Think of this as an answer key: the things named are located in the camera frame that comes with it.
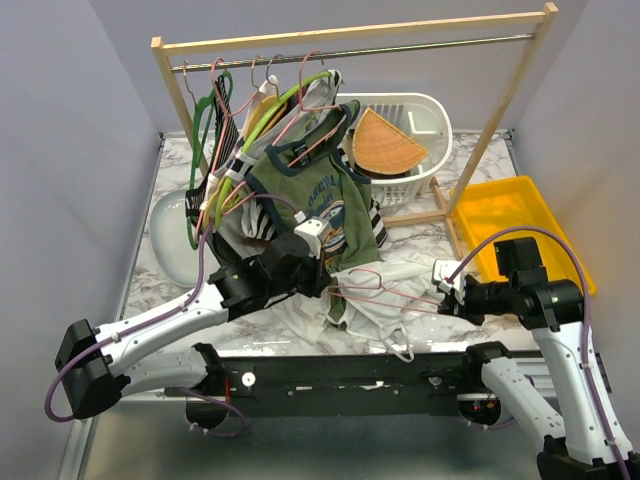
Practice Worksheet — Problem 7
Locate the white tank top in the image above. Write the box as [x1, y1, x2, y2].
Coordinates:
[327, 251, 440, 363]

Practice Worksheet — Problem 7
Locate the metal hanging rod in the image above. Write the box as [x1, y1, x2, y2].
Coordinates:
[169, 32, 535, 75]

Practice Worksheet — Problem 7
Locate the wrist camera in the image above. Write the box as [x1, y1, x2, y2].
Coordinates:
[294, 217, 331, 259]
[431, 259, 464, 294]

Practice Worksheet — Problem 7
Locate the pink hanger at left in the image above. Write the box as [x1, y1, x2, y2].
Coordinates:
[185, 58, 260, 249]

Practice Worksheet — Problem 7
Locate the green graphic tank top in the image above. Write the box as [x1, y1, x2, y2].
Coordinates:
[243, 99, 384, 329]

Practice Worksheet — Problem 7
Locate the black white striped top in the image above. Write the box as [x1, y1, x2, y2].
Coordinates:
[185, 71, 277, 247]

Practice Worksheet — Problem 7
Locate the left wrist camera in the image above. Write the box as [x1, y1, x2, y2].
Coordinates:
[294, 217, 331, 259]

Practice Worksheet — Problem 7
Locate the yellow plastic hanger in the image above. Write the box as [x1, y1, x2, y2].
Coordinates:
[197, 94, 286, 236]

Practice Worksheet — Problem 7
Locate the white cloth under green top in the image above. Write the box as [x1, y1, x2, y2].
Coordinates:
[271, 293, 330, 345]

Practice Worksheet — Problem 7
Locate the white oval plate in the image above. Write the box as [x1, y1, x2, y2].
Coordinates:
[149, 190, 199, 288]

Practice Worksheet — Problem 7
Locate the lime green plastic hanger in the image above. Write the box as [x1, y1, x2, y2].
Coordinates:
[212, 69, 343, 227]

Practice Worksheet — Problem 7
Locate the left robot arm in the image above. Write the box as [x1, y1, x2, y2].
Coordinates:
[44, 231, 330, 422]

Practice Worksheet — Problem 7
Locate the pink wire hanger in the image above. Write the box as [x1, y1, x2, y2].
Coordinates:
[328, 267, 439, 314]

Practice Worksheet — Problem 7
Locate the pink hanger under green top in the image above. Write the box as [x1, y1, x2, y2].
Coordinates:
[219, 49, 351, 216]

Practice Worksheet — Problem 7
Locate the striped cloth right of top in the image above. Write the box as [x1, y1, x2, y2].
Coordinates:
[369, 199, 387, 247]

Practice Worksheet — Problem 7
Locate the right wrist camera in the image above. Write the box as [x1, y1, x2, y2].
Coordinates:
[431, 259, 464, 294]

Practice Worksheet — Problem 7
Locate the yellow plastic tray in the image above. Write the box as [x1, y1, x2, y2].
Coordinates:
[454, 176, 580, 284]

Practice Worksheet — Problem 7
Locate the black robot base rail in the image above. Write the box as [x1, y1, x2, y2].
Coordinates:
[194, 352, 496, 418]

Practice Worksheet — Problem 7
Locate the wooden clothes rack frame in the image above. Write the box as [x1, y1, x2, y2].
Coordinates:
[150, 2, 558, 258]

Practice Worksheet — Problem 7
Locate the orange woven fan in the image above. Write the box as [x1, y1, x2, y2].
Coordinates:
[352, 108, 429, 176]

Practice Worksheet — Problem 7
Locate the white plastic laundry basket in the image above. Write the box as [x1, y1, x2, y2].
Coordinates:
[338, 93, 453, 208]

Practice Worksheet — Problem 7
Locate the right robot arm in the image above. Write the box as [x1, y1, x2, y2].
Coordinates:
[432, 228, 639, 479]

